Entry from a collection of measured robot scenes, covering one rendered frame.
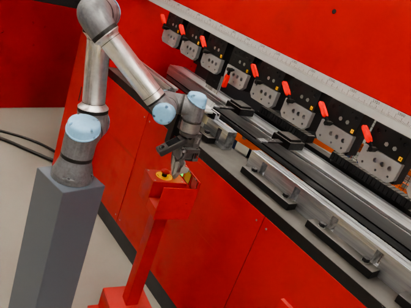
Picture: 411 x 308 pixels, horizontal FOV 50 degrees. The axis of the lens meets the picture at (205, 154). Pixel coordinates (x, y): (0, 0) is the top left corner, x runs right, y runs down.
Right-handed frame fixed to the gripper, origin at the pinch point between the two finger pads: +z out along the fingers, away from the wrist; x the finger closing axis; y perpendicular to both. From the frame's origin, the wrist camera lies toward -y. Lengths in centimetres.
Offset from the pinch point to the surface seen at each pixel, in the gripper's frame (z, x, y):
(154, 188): 8.7, 4.5, -4.5
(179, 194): 5.5, -4.9, 2.2
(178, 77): -6, 111, 49
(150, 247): 37.7, 2.1, -0.9
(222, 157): -1.0, 13.4, 30.7
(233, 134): -8.5, 22.9, 39.5
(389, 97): -55, -42, 49
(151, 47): -18, 133, 36
